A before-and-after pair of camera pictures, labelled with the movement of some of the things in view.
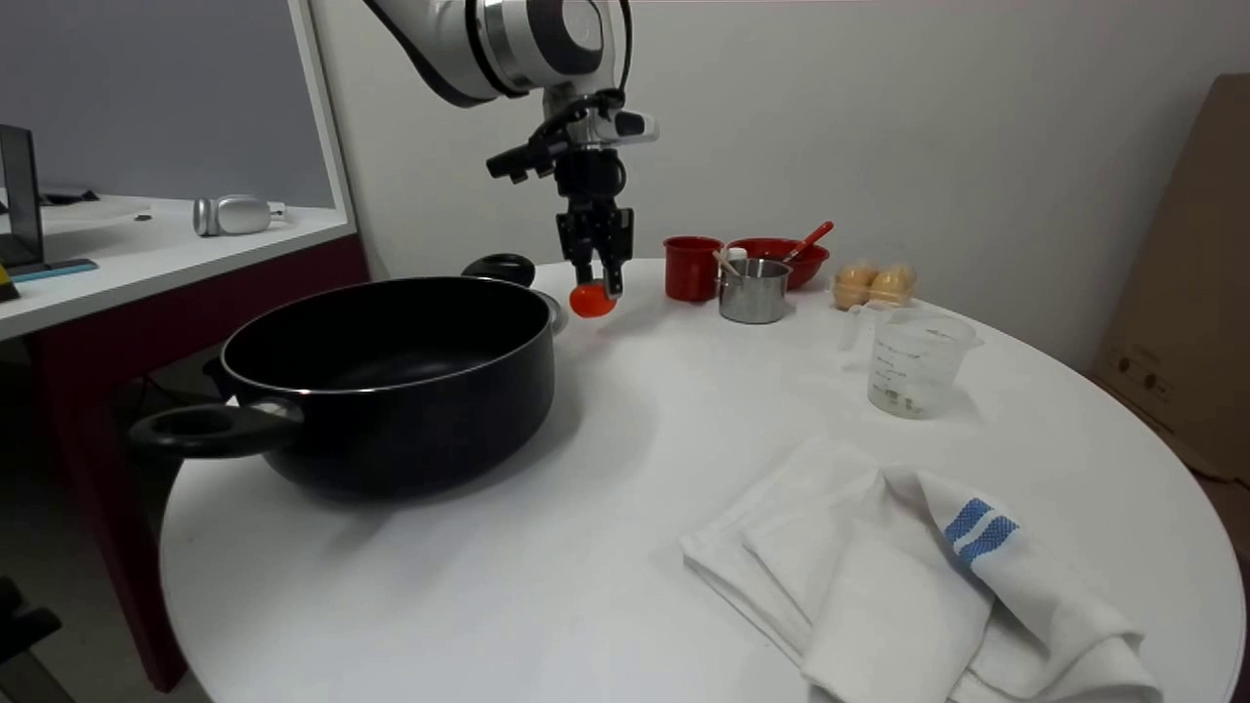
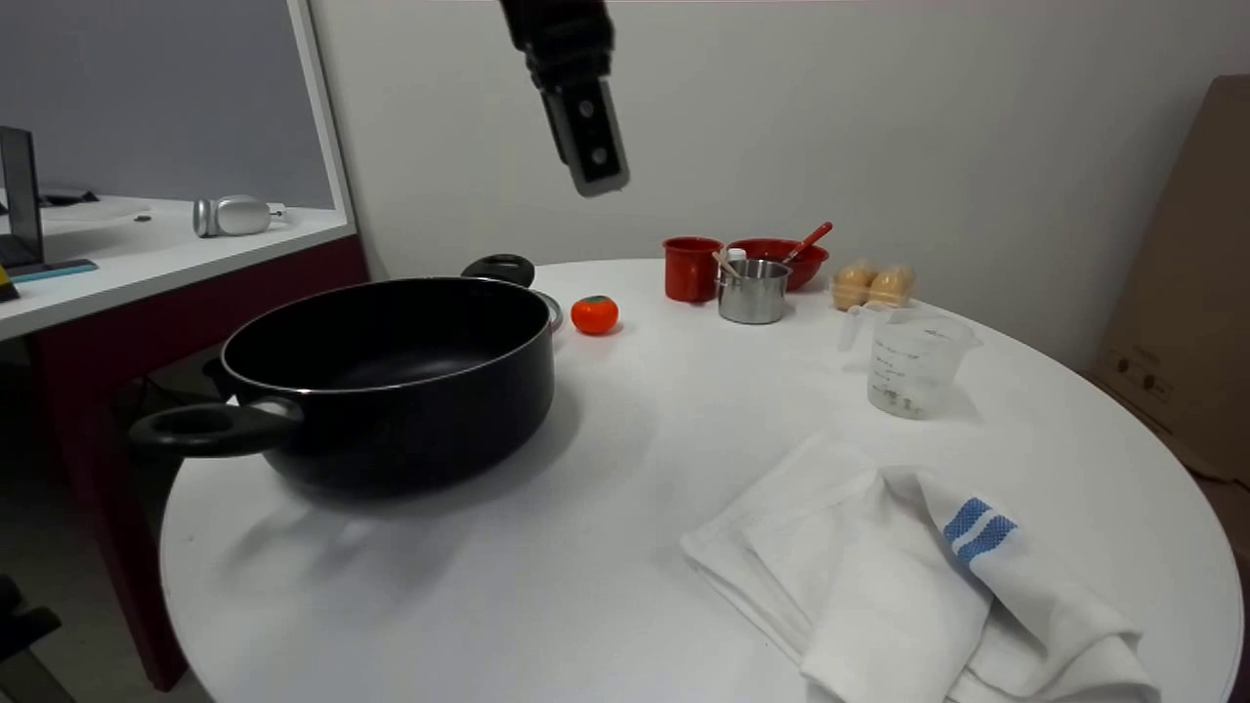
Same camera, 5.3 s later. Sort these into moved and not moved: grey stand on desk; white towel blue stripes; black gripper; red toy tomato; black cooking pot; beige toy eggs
Moved: black gripper; red toy tomato
Not moved: black cooking pot; beige toy eggs; white towel blue stripes; grey stand on desk
